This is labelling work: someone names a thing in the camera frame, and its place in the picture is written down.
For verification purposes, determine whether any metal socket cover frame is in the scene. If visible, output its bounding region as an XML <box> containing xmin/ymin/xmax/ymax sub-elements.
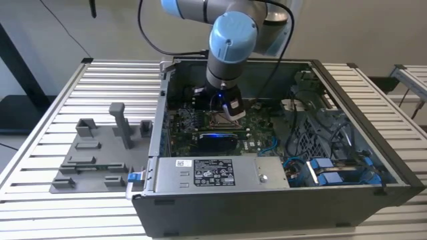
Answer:
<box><xmin>205</xmin><ymin>110</ymin><xmax>241</xmax><ymax>130</ymax></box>

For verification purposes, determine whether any metal CPU socket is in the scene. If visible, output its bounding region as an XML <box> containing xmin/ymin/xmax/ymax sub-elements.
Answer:
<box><xmin>205</xmin><ymin>109</ymin><xmax>244</xmax><ymax>130</ymax></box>

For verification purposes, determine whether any green motherboard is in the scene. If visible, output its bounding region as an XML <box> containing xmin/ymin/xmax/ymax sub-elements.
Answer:
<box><xmin>165</xmin><ymin>99</ymin><xmax>284</xmax><ymax>158</ymax></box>

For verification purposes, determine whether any black graphics card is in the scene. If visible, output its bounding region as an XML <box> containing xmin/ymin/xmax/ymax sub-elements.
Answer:
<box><xmin>189</xmin><ymin>131</ymin><xmax>241</xmax><ymax>155</ymax></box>

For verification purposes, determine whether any perforated metal disk bay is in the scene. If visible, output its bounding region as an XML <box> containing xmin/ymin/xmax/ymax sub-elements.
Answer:
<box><xmin>279</xmin><ymin>96</ymin><xmax>360</xmax><ymax>161</ymax></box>

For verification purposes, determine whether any grey power supply unit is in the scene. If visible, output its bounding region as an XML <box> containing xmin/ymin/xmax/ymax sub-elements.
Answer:
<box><xmin>153</xmin><ymin>156</ymin><xmax>291</xmax><ymax>194</ymax></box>

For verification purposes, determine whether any blue disk carrier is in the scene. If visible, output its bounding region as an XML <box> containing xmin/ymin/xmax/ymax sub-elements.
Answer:
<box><xmin>305</xmin><ymin>157</ymin><xmax>373</xmax><ymax>172</ymax></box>
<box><xmin>315</xmin><ymin>171</ymin><xmax>383</xmax><ymax>187</ymax></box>

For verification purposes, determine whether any black equipment box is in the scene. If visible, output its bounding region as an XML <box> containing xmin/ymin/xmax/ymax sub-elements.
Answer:
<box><xmin>368</xmin><ymin>75</ymin><xmax>400</xmax><ymax>95</ymax></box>

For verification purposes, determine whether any blue case latch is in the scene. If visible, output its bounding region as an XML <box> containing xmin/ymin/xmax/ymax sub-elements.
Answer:
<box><xmin>125</xmin><ymin>171</ymin><xmax>148</xmax><ymax>185</ymax></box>

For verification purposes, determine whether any green RAM stick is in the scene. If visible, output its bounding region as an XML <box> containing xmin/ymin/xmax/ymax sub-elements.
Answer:
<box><xmin>74</xmin><ymin>164</ymin><xmax>113</xmax><ymax>170</ymax></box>

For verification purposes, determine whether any aluminium slat side table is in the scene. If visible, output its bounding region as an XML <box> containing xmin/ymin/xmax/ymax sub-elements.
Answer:
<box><xmin>388</xmin><ymin>63</ymin><xmax>427</xmax><ymax>102</ymax></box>

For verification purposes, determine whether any black antenna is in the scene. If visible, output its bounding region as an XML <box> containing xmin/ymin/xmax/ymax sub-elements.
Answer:
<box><xmin>87</xmin><ymin>0</ymin><xmax>99</xmax><ymax>19</ymax></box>

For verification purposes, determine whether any grey parts rack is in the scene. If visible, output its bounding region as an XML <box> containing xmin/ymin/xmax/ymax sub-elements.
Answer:
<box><xmin>48</xmin><ymin>102</ymin><xmax>155</xmax><ymax>195</ymax></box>

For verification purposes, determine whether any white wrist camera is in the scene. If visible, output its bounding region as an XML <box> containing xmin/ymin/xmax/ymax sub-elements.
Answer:
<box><xmin>221</xmin><ymin>96</ymin><xmax>247</xmax><ymax>121</ymax></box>

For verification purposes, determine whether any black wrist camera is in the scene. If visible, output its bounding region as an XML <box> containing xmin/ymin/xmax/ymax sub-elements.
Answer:
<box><xmin>192</xmin><ymin>84</ymin><xmax>209</xmax><ymax>101</ymax></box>

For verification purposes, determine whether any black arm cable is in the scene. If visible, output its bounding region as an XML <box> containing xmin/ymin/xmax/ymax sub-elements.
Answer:
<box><xmin>255</xmin><ymin>0</ymin><xmax>297</xmax><ymax>102</ymax></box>
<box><xmin>136</xmin><ymin>0</ymin><xmax>211</xmax><ymax>56</ymax></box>

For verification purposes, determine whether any black case cable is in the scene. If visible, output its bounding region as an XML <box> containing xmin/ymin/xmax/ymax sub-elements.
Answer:
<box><xmin>285</xmin><ymin>84</ymin><xmax>309</xmax><ymax>157</ymax></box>
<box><xmin>328</xmin><ymin>117</ymin><xmax>367</xmax><ymax>157</ymax></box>

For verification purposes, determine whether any blue data wire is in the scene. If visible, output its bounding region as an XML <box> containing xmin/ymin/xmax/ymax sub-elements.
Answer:
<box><xmin>259</xmin><ymin>136</ymin><xmax>280</xmax><ymax>154</ymax></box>
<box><xmin>281</xmin><ymin>156</ymin><xmax>307</xmax><ymax>180</ymax></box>

